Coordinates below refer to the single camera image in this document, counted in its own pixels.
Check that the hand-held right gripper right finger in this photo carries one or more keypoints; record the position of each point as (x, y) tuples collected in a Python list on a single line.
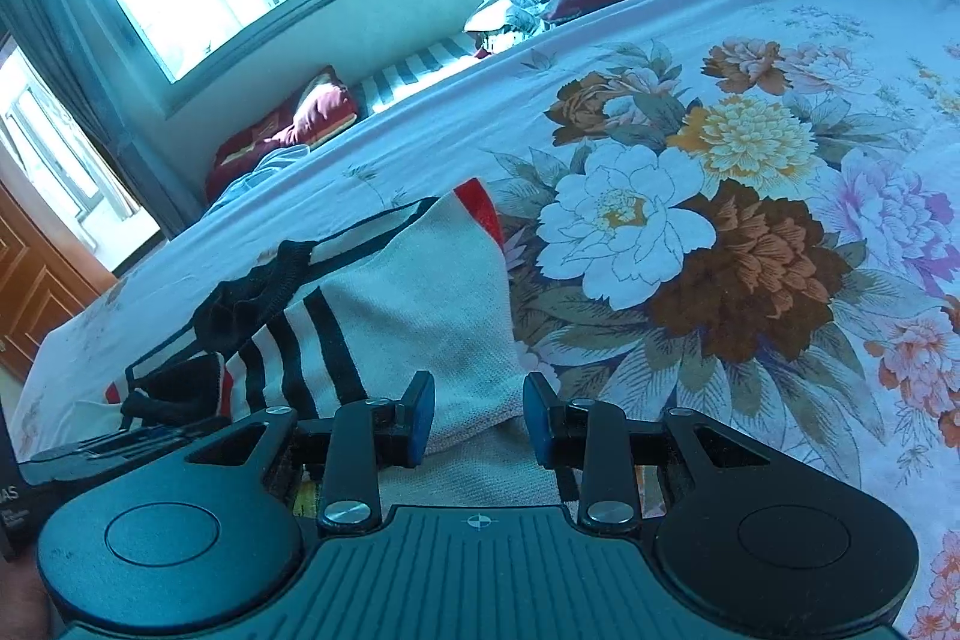
[(537, 422)]

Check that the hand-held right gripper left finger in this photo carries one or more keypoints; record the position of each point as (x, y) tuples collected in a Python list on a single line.
[(420, 422)]

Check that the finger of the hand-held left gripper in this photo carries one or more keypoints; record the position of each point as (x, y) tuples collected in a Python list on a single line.
[(112, 443)]

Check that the striped knit sweater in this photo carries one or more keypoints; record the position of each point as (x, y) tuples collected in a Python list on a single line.
[(405, 310)]

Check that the brown wooden door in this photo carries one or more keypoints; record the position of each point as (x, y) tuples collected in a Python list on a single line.
[(37, 287)]

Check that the bed with floral sheet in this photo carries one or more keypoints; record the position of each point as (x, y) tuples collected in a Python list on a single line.
[(712, 197)]

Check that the red folded blanket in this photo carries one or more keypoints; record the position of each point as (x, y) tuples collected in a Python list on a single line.
[(300, 119)]

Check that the striped mattress pad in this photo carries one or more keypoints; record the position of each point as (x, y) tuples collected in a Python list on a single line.
[(420, 70)]

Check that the blue curtain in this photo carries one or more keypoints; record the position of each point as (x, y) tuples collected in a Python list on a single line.
[(82, 70)]

